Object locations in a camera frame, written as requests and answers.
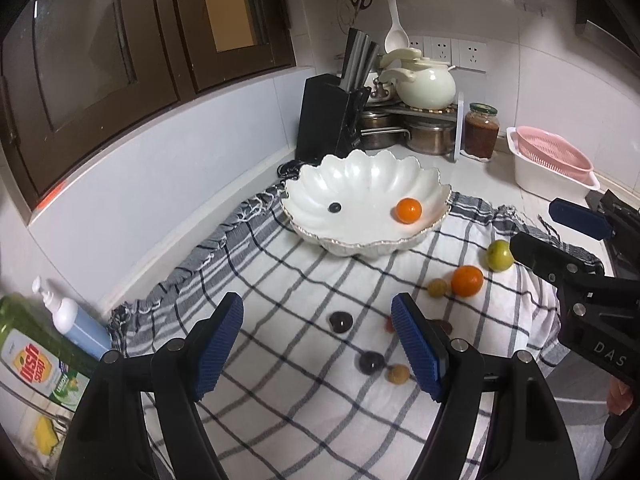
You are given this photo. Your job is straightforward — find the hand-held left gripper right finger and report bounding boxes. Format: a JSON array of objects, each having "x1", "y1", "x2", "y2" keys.
[{"x1": 391, "y1": 292, "x2": 581, "y2": 480}]

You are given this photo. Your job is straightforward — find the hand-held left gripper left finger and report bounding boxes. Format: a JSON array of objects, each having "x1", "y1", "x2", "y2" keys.
[{"x1": 55, "y1": 291, "x2": 245, "y2": 480}]

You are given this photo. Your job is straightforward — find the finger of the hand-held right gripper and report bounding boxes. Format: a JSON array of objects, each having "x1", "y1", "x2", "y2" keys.
[
  {"x1": 548, "y1": 190, "x2": 640, "y2": 273},
  {"x1": 510, "y1": 231, "x2": 607, "y2": 286}
]

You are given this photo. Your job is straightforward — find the green plum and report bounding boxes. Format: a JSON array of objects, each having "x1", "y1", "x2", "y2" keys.
[{"x1": 484, "y1": 240, "x2": 514, "y2": 272}]

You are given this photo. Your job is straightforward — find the orange mandarin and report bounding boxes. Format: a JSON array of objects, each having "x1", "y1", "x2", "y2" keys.
[
  {"x1": 395, "y1": 197, "x2": 424, "y2": 224},
  {"x1": 451, "y1": 265, "x2": 485, "y2": 297}
]

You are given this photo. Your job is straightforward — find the white scalloped ceramic bowl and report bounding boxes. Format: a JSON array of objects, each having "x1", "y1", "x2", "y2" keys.
[{"x1": 280, "y1": 149, "x2": 453, "y2": 259}]

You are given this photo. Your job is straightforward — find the person's right hand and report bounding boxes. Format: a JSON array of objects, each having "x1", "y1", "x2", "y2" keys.
[{"x1": 606, "y1": 375, "x2": 634, "y2": 417}]

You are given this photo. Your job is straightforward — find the white plastic basin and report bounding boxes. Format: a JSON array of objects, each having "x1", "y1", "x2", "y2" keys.
[{"x1": 506, "y1": 126, "x2": 601, "y2": 202}]

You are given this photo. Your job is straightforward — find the pink plastic colander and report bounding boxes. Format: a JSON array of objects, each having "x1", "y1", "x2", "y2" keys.
[{"x1": 516, "y1": 126, "x2": 595, "y2": 183}]

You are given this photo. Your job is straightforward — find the black checked white cloth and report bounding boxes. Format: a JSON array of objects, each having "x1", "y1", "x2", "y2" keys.
[{"x1": 107, "y1": 185, "x2": 606, "y2": 480}]

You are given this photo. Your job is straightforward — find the glass jar of red sauce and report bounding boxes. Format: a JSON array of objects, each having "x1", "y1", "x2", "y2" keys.
[{"x1": 464, "y1": 103, "x2": 501, "y2": 159}]

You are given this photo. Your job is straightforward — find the blue pump bottle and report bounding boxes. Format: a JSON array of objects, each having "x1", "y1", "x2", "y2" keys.
[{"x1": 31, "y1": 276, "x2": 113, "y2": 361}]

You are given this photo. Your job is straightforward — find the steel pots on rack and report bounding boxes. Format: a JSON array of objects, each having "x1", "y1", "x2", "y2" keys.
[{"x1": 360, "y1": 91, "x2": 466, "y2": 163}]

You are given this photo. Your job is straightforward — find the stainless steel pot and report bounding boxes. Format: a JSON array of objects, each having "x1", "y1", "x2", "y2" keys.
[
  {"x1": 404, "y1": 119, "x2": 457, "y2": 156},
  {"x1": 359, "y1": 110, "x2": 410, "y2": 151}
]

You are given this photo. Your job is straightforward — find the green dish soap bottle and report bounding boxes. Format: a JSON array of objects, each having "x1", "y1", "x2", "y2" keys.
[{"x1": 0, "y1": 294, "x2": 92, "y2": 413}]

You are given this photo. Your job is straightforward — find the yellow sponge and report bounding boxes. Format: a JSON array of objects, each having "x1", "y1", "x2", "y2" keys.
[{"x1": 34, "y1": 416, "x2": 61, "y2": 454}]

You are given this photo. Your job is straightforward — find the white ceramic pot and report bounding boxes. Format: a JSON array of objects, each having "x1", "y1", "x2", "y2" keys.
[{"x1": 378, "y1": 47, "x2": 458, "y2": 110}]

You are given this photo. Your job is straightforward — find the small steel pot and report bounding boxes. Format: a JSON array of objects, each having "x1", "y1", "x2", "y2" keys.
[{"x1": 366, "y1": 77, "x2": 397, "y2": 107}]

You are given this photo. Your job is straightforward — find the black knife block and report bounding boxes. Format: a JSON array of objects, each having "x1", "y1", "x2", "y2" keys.
[{"x1": 295, "y1": 74, "x2": 372, "y2": 163}]

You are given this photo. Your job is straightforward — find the white plastic rice spoon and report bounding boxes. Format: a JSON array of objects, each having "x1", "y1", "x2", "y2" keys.
[{"x1": 384, "y1": 0, "x2": 407, "y2": 54}]

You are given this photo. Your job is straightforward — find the brown wooden cabinet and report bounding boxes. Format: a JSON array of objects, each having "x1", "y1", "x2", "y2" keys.
[{"x1": 0, "y1": 0, "x2": 297, "y2": 211}]

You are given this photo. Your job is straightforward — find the steel handle knife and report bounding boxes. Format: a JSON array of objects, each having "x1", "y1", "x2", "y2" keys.
[
  {"x1": 361, "y1": 40, "x2": 381, "y2": 92},
  {"x1": 351, "y1": 34, "x2": 372, "y2": 91},
  {"x1": 341, "y1": 27, "x2": 362, "y2": 88}
]

